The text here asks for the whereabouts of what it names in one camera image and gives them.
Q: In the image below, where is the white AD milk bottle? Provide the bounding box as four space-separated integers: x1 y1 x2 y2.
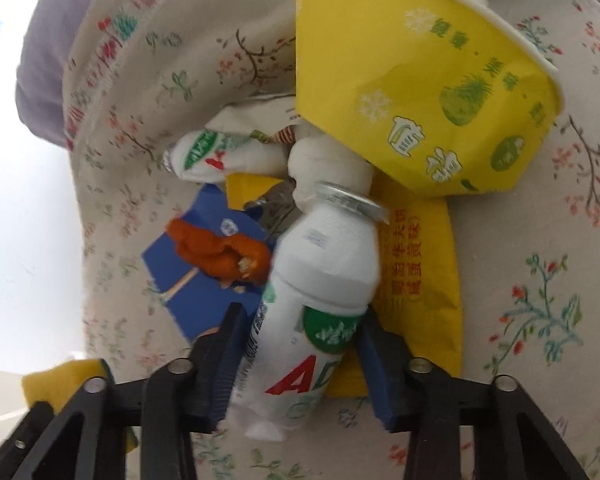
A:
227 182 387 442

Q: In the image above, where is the blue paper box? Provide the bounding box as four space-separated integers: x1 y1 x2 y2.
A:
142 184 265 341

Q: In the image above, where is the yellow sponge cloth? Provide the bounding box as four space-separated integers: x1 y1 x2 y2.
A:
20 357 138 453

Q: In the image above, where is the orange peel scrap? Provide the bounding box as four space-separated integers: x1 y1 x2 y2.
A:
166 219 272 285

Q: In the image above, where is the yellow snack wrapper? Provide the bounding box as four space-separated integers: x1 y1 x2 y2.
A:
324 179 465 400

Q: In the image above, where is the crushed white AD bottle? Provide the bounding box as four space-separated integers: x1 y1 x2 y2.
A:
162 129 288 184

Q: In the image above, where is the yellow paper cup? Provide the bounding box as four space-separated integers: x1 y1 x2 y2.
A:
296 0 564 197

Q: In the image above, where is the floral beige bedspread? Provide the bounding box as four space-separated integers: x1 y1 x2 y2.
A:
62 0 600 479

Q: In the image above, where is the lavender quilt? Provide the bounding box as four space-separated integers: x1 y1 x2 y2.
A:
15 0 92 148

